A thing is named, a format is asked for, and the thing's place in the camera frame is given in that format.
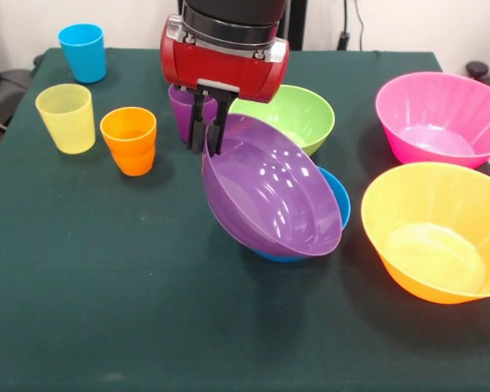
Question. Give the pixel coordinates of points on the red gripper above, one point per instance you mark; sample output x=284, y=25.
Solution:
x=224, y=69

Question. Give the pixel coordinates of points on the purple bowl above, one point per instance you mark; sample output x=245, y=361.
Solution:
x=269, y=196

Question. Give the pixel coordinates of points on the purple cup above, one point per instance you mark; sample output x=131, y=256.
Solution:
x=181, y=114

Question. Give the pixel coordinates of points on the orange cup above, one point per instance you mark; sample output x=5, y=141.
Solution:
x=128, y=132
x=134, y=163

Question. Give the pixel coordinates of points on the green bowl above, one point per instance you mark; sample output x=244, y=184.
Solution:
x=302, y=118

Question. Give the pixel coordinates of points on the yellow cup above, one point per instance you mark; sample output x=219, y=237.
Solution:
x=67, y=122

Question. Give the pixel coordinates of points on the blue cup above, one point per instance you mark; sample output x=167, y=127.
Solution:
x=83, y=53

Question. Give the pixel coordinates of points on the blue bowl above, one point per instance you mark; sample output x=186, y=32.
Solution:
x=339, y=196

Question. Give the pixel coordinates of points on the dark green table cloth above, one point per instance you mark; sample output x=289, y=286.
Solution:
x=106, y=265

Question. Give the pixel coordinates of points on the black office chair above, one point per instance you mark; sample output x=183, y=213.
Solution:
x=4, y=94
x=484, y=75

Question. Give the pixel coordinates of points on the pink bowl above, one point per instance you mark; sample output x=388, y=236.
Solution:
x=437, y=122

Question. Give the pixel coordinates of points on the orange bowl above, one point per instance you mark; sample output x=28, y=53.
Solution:
x=433, y=245

